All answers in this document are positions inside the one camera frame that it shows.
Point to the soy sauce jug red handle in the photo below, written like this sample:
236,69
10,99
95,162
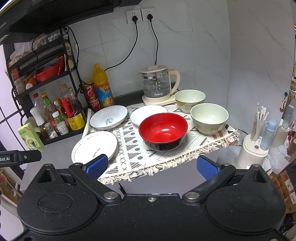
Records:
73,115

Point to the white wall socket right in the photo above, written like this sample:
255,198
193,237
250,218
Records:
146,12

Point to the red plastic basin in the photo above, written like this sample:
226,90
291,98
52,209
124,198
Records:
52,68

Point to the pale green bowl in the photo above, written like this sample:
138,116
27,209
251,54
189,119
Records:
186,99
209,118

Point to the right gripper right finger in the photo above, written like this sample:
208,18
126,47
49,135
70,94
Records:
216,175

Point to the white lidded seasoning jar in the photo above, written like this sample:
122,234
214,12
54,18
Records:
62,128

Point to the orange juice bottle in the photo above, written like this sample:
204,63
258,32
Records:
102,86

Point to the person's left hand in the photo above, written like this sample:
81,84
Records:
2,179

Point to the white wall socket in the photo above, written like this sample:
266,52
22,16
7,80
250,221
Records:
146,12
133,15

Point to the white wall socket left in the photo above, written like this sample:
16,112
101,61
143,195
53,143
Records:
133,15

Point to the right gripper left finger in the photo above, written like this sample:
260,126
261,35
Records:
87,174

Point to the red and black bowl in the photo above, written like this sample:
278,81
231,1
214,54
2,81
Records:
163,131

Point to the cardboard box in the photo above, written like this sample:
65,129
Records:
286,189

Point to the white plate brown rim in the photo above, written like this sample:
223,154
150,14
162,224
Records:
93,145

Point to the blue thermos bottle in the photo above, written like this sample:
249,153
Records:
268,134

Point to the cream kettle base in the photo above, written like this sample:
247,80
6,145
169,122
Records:
162,101

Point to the black metal shelf rack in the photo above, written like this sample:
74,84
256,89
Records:
38,58

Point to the white utensil sterilizer holder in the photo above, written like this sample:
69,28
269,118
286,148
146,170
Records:
251,153

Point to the small clear spice jar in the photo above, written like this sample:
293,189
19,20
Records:
50,130

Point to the pale green bowl front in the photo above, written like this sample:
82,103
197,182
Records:
209,118

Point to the green product box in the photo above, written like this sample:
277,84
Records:
30,137

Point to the glass electric kettle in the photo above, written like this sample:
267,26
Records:
159,82

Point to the black range hood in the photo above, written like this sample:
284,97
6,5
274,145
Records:
21,21

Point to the white plate Sweet print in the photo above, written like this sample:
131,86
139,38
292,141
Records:
109,117

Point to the green label sauce bottle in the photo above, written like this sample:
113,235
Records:
49,109

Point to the white plate Baking print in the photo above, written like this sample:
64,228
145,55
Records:
140,114

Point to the patterned fringed table cloth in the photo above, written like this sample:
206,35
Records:
133,159

